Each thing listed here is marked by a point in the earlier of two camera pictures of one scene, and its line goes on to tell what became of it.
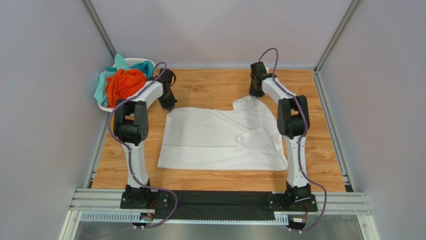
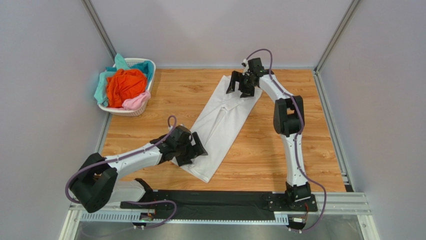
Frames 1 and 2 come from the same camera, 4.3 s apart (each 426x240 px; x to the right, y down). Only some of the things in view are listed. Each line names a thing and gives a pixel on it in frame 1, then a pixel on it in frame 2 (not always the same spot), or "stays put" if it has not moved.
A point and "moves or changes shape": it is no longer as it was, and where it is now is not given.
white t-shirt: (245, 138) moves or changes shape
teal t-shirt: (101, 94) stays put
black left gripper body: (168, 100) -> (184, 149)
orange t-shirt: (122, 84) stays put
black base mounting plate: (217, 205) stays put
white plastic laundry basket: (129, 62) stays put
